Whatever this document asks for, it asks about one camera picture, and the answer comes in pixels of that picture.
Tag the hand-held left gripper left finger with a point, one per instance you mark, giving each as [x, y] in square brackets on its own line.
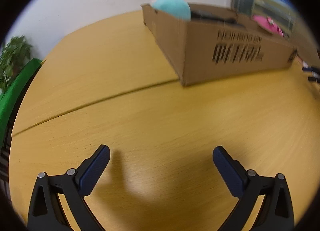
[96, 168]

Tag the shelf cabinet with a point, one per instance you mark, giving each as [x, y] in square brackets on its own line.
[272, 11]

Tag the pink plush toy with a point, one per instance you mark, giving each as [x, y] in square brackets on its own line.
[265, 23]

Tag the black box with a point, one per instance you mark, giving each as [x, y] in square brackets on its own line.
[207, 15]

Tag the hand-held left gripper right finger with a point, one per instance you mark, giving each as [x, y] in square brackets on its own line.
[227, 171]

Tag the wooden desk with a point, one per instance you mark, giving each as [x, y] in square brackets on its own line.
[150, 121]

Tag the pig plush toy teal hood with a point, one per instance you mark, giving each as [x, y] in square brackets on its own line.
[172, 6]

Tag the glass partition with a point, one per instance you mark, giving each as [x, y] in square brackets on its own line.
[240, 6]

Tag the cardboard box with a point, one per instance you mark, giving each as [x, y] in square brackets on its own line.
[200, 53]

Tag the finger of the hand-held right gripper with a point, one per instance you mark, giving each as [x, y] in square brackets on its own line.
[314, 79]
[311, 70]

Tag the green potted plant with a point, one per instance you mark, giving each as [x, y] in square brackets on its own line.
[13, 53]

